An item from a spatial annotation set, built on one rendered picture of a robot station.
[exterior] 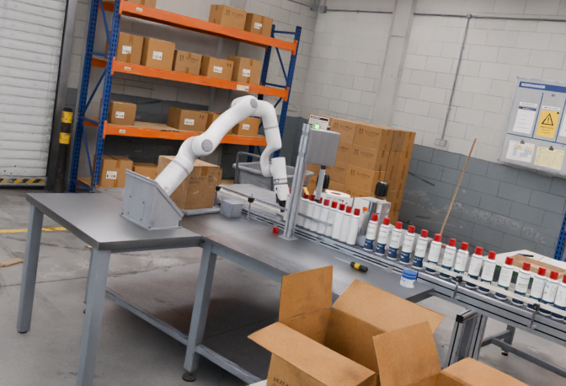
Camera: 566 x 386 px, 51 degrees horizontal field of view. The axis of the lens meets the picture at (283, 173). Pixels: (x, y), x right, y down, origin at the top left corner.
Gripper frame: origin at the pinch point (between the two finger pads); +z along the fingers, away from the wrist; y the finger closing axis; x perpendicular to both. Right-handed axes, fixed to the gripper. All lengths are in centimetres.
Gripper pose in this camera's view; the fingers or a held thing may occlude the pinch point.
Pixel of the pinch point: (283, 208)
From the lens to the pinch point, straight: 362.6
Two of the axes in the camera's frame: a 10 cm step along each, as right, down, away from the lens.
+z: 1.0, 9.9, -0.7
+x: -7.8, 1.2, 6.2
